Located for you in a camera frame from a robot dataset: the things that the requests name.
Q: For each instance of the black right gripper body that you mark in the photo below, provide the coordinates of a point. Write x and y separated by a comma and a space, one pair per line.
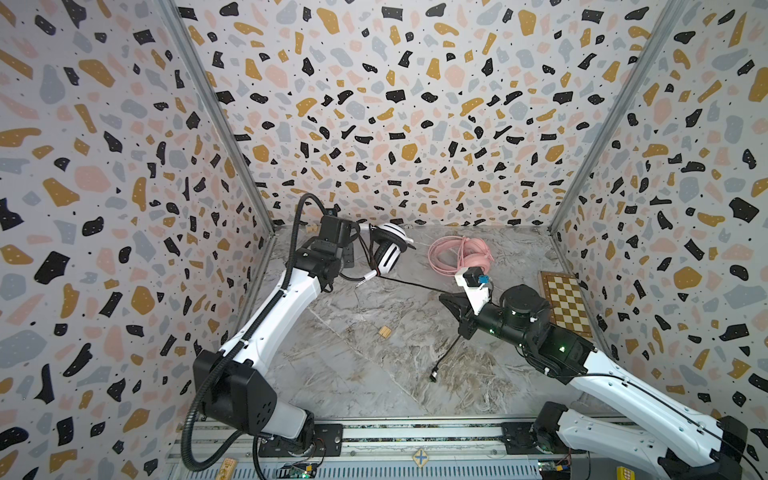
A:
470, 318

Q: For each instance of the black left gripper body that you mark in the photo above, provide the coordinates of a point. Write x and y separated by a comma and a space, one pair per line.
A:
347, 257

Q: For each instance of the pink headphones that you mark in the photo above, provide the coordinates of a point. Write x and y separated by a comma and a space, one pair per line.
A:
450, 254

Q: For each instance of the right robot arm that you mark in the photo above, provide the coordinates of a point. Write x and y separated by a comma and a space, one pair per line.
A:
668, 439

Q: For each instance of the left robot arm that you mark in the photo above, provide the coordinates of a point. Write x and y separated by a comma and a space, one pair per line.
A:
231, 384

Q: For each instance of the wooden chessboard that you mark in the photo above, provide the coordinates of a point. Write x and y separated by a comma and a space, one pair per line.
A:
568, 307

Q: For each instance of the yellow block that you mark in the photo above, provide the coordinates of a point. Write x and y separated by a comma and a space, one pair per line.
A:
625, 473

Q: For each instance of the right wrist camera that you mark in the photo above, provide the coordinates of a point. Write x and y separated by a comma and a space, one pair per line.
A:
476, 285

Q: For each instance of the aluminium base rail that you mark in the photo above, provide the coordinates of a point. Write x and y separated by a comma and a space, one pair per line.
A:
472, 447

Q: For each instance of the wooden tile on rail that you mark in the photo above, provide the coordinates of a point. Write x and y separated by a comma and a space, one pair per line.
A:
420, 458

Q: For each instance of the wooden block at rail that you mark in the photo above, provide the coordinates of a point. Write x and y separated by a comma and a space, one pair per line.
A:
227, 469

